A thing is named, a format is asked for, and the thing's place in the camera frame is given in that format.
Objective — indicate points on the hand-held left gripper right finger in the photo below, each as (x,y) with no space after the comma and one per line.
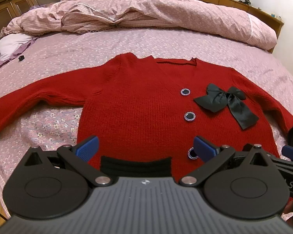
(205,148)

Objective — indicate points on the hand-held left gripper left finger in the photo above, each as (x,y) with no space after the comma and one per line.
(88,150)

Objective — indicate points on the red knit cardigan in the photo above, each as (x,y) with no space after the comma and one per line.
(141,102)

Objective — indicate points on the purple floral bed sheet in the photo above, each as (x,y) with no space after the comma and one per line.
(161,43)

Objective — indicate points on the white and purple pillow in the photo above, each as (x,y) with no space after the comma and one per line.
(7,47)

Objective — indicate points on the small teal item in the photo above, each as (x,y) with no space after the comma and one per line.
(273,15)

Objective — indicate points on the wooden headboard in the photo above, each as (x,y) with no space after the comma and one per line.
(263,14)

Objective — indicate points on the pink floral duvet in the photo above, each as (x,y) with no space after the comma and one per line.
(136,4)

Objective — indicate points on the small black item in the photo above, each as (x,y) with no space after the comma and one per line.
(246,1)

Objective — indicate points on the wooden wardrobe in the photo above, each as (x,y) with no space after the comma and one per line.
(5,4)

